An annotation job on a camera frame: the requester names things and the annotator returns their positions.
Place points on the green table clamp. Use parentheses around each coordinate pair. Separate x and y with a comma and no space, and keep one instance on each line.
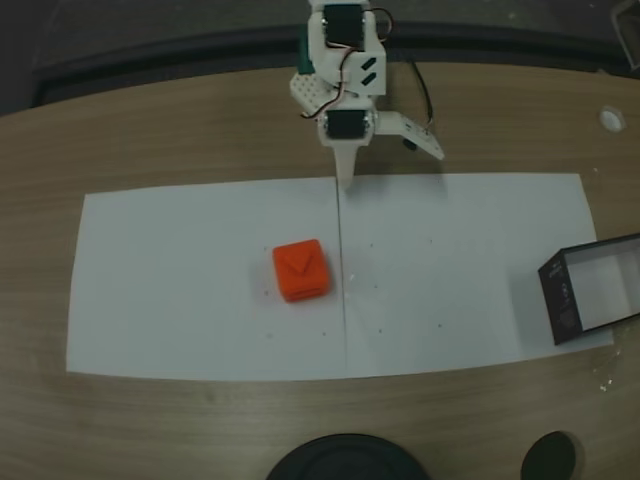
(305,55)

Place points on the black round camera stand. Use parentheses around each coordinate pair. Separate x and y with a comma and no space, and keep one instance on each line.
(347,460)

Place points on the orange cube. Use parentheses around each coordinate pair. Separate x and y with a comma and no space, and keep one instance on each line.
(302,272)

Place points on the small white round cap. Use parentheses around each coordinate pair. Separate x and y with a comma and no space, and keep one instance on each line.
(610,119)

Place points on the black open box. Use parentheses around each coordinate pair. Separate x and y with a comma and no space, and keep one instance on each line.
(561,295)

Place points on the white paper sheet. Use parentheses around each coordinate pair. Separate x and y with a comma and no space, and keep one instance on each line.
(450,280)
(175,280)

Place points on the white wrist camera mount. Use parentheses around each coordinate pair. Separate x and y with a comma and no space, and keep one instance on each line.
(412,134)

